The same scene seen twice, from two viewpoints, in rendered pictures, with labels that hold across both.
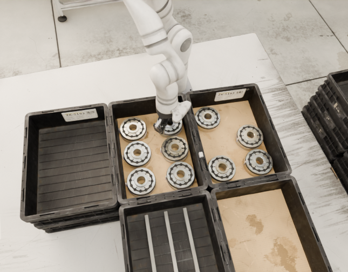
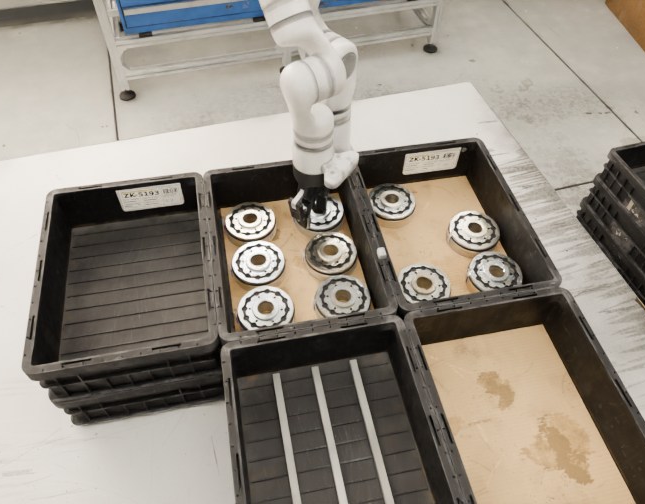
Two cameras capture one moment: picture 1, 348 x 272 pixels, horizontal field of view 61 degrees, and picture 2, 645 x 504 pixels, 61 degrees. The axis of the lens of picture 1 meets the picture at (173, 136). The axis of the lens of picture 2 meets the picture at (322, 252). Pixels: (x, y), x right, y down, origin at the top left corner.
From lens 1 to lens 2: 0.24 m
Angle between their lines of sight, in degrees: 10
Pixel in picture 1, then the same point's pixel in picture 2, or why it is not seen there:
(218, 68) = (407, 137)
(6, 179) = (3, 329)
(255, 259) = (503, 458)
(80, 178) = (146, 310)
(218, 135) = (414, 233)
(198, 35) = not seen: hidden behind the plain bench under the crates
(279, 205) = (542, 354)
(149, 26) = not seen: outside the picture
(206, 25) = not seen: hidden behind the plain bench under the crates
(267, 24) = (490, 97)
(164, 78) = (308, 83)
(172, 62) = (323, 58)
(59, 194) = (104, 338)
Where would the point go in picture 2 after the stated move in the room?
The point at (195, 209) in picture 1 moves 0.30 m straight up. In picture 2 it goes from (374, 364) to (396, 260)
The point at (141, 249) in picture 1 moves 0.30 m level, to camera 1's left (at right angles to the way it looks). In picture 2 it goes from (266, 439) to (81, 426)
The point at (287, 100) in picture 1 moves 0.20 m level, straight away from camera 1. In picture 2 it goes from (539, 186) to (565, 145)
